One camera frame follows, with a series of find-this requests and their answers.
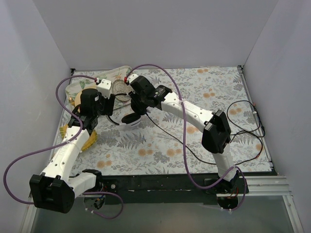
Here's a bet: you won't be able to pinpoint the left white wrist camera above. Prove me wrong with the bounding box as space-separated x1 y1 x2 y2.
96 79 112 99

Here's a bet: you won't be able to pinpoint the white black headphones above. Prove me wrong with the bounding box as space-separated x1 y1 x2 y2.
106 108 145 130

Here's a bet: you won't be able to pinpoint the floral table mat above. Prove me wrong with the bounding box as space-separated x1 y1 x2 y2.
48 67 274 176

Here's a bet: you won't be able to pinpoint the aluminium frame rail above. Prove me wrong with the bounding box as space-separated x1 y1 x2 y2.
29 176 292 198

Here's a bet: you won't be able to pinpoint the yellow woven bamboo basket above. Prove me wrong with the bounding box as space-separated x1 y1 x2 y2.
59 124 98 151

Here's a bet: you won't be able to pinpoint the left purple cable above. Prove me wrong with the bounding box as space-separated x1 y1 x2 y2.
2 75 124 218

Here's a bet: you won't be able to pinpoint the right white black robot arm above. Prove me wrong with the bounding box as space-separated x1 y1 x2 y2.
124 74 239 193

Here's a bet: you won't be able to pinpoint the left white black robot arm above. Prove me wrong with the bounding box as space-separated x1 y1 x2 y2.
29 87 115 213

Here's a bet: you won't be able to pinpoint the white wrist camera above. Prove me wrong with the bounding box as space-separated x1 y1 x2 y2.
124 74 138 85
96 79 112 99

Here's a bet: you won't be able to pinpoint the speckled grey oval plate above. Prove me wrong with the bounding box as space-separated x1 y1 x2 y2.
112 80 132 102

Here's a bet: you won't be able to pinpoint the floral rectangular tray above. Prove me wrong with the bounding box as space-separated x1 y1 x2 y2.
65 66 131 110

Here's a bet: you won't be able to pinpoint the beige bird oval plate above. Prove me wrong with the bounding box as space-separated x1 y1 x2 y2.
74 85 96 107

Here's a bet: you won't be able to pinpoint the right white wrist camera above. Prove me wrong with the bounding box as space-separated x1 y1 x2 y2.
124 74 138 85

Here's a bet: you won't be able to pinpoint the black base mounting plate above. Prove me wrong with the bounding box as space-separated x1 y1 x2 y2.
96 173 252 206

